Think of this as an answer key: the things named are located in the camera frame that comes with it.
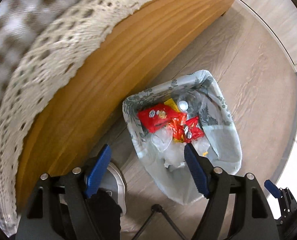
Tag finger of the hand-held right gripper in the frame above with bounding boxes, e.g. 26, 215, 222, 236
264, 180, 297, 213

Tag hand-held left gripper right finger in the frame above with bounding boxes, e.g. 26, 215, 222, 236
184, 144, 280, 240

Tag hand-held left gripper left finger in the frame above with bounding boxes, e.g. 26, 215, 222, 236
15, 144, 112, 240

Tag trash bin with floral liner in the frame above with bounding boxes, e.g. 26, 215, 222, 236
122, 69, 243, 203

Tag red snack wrapper white label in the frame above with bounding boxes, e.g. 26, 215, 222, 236
138, 103, 187, 133

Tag grey shoe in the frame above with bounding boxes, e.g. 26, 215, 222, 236
106, 162, 127, 217

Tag crumpled clear plastic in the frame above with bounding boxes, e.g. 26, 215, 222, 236
163, 140, 210, 171

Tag person's left leg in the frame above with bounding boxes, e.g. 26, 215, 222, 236
87, 187, 122, 240

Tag small red silver wrapper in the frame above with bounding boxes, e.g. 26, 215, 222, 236
186, 116, 205, 140

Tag crumpled red orange wrapper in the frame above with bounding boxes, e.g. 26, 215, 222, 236
172, 119, 189, 143

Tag clear plastic cup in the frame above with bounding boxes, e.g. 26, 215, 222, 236
151, 127, 174, 152

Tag clear plastic bottle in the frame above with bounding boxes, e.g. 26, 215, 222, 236
176, 92, 202, 113

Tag yellow wrapper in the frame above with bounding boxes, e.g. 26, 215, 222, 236
164, 98, 179, 111

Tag checked blanket with lace trim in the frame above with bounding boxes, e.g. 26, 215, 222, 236
0, 0, 199, 238

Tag black metal frame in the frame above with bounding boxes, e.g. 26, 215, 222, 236
132, 204, 189, 240

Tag wooden bed frame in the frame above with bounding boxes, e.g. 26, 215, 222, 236
15, 0, 250, 215

